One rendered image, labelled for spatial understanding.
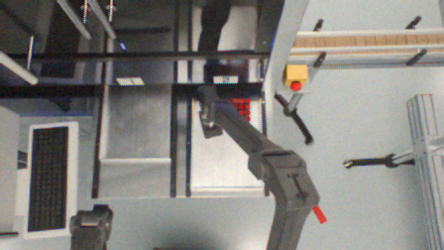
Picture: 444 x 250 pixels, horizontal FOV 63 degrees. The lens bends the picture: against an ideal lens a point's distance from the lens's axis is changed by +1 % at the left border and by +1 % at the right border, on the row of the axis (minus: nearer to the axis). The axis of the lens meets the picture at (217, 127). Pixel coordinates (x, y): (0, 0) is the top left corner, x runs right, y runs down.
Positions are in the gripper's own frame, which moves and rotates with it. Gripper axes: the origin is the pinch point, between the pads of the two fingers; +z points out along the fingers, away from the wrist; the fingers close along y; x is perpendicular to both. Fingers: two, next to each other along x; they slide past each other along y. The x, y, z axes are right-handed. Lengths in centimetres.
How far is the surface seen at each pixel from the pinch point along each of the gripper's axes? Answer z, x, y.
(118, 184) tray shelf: 4.1, 38.2, -10.7
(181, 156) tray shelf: 4.1, 13.3, -6.4
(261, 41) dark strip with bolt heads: -36.5, -18.8, 12.1
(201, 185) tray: 3.7, 8.5, -18.7
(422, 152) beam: 40, -94, -25
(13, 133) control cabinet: 7, 75, 19
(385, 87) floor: 92, -117, 22
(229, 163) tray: 3.7, -3.4, -13.4
